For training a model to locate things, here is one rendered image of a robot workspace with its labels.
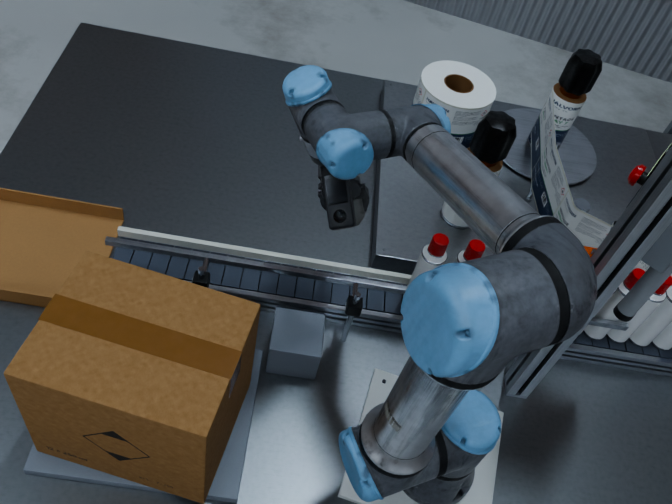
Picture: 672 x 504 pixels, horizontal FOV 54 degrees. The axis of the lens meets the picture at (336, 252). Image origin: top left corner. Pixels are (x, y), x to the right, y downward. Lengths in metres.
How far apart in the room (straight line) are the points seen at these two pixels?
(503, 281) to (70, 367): 0.62
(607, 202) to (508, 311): 1.20
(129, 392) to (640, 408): 1.06
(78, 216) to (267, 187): 0.44
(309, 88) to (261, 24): 2.77
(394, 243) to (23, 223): 0.82
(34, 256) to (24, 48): 2.14
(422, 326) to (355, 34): 3.21
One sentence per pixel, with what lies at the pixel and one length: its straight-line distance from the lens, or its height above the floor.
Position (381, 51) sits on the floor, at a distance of 3.77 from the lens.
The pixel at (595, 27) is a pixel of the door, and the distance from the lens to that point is 4.26.
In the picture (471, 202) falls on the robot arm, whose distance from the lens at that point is 0.90.
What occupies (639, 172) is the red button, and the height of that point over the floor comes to 1.34.
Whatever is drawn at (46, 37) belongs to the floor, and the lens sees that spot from 3.64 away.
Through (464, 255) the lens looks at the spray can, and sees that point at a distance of 1.32.
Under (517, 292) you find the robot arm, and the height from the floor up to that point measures 1.48.
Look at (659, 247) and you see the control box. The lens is 1.12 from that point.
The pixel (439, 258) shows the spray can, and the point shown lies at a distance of 1.31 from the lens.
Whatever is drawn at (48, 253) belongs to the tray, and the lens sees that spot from 1.53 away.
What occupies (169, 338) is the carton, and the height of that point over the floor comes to 1.12.
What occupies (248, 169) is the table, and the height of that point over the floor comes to 0.83.
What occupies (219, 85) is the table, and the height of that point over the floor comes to 0.83.
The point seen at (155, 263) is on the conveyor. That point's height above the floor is 0.88.
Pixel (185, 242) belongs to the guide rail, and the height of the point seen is 0.91.
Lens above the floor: 2.00
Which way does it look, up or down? 49 degrees down
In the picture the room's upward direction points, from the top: 15 degrees clockwise
